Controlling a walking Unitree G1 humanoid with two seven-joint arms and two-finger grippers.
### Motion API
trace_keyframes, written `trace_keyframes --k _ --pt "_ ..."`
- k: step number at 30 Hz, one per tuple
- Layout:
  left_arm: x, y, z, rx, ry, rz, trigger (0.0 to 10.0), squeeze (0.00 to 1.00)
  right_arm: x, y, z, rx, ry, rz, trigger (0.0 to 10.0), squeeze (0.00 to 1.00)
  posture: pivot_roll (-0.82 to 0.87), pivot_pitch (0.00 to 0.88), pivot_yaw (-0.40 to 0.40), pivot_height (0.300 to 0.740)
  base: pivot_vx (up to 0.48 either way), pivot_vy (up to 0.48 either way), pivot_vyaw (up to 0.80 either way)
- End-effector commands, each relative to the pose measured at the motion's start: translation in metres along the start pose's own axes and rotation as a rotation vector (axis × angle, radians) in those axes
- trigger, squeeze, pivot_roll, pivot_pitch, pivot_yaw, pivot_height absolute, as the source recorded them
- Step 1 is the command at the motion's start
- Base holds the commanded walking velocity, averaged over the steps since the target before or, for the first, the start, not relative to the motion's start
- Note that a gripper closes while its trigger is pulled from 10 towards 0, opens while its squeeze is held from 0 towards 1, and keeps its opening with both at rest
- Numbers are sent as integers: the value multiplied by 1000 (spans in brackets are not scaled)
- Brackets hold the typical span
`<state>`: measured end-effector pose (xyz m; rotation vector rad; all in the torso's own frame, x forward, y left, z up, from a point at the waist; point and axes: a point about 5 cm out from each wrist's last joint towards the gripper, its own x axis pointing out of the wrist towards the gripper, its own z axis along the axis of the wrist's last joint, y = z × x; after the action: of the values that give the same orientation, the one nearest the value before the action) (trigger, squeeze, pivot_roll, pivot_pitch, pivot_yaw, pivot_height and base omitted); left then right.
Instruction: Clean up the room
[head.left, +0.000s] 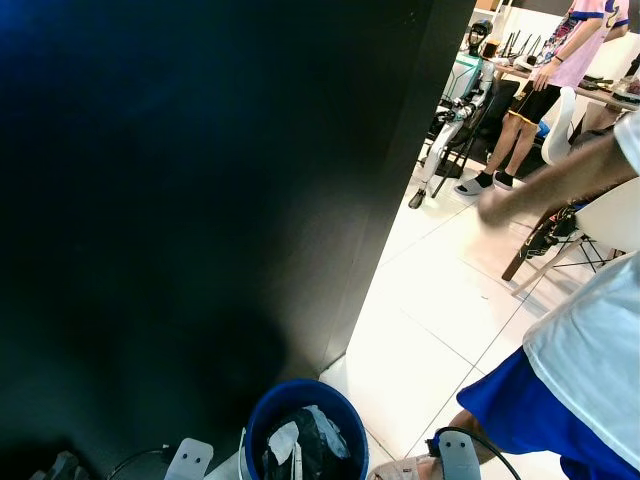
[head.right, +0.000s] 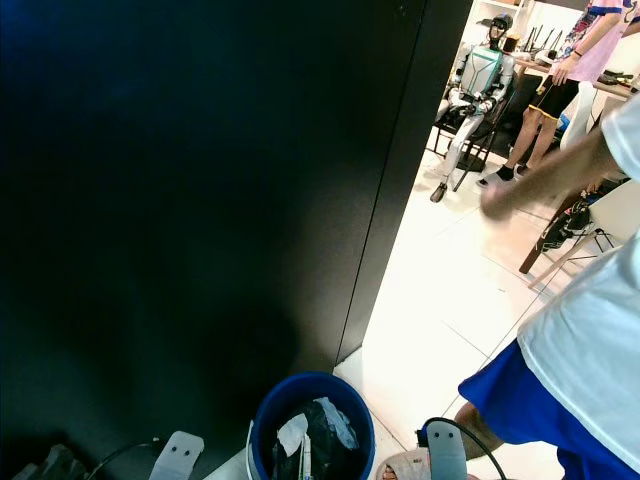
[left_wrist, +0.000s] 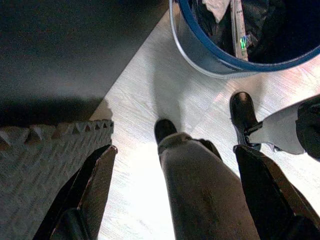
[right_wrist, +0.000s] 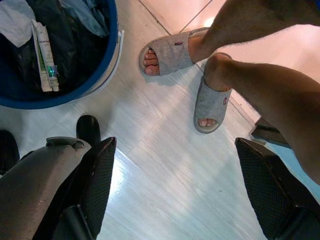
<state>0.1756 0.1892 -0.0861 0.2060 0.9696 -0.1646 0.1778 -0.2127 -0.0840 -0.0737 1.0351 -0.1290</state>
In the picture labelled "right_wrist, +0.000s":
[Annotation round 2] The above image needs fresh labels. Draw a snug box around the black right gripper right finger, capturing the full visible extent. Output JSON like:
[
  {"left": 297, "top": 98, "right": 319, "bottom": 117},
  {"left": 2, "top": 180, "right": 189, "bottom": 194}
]
[{"left": 234, "top": 137, "right": 320, "bottom": 240}]

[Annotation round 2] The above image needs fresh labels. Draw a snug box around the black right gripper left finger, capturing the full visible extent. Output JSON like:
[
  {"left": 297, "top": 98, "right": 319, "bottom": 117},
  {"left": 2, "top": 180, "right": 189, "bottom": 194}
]
[{"left": 71, "top": 136, "right": 118, "bottom": 240}]

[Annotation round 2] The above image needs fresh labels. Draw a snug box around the white tissue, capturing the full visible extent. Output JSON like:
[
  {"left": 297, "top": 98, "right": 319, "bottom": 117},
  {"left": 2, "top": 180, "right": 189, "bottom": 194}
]
[{"left": 0, "top": 0, "right": 38, "bottom": 48}]

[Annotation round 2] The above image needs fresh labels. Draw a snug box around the black robot right foot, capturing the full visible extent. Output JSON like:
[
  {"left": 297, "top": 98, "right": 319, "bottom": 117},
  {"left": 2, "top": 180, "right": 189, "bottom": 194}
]
[{"left": 76, "top": 114, "right": 102, "bottom": 148}]

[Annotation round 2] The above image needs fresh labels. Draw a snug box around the black robot foot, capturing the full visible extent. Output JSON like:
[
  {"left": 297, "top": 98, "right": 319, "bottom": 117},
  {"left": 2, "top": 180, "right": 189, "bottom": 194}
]
[
  {"left": 76, "top": 114, "right": 102, "bottom": 148},
  {"left": 0, "top": 129, "right": 21, "bottom": 176}
]

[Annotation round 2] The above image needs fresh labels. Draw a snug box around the grey robot right leg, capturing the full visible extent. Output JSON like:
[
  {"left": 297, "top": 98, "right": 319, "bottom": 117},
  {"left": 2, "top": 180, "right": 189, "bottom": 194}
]
[{"left": 0, "top": 136, "right": 92, "bottom": 240}]

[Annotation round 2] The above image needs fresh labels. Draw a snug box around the man in white shirt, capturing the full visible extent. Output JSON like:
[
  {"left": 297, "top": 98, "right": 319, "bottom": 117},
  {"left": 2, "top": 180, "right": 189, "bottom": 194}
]
[{"left": 143, "top": 0, "right": 320, "bottom": 186}]

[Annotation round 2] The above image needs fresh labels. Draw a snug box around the grey open-toe slipper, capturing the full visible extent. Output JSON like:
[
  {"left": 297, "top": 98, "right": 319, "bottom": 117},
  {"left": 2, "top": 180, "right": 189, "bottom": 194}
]
[
  {"left": 138, "top": 27, "right": 211, "bottom": 77},
  {"left": 193, "top": 52, "right": 233, "bottom": 135}
]

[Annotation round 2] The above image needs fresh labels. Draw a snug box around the black robot left foot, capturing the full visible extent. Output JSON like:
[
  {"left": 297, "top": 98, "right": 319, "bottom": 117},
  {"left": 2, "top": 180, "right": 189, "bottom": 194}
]
[{"left": 0, "top": 129, "right": 21, "bottom": 176}]

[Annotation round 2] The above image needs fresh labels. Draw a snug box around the black bin bag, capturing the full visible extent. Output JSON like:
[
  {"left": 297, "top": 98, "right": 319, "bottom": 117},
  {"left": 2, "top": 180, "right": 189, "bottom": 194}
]
[{"left": 0, "top": 0, "right": 111, "bottom": 101}]

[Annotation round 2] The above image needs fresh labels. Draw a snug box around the blue-grey plastic bag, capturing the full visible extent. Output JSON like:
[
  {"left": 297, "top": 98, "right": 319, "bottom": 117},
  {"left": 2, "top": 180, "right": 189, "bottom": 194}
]
[{"left": 59, "top": 0, "right": 110, "bottom": 38}]

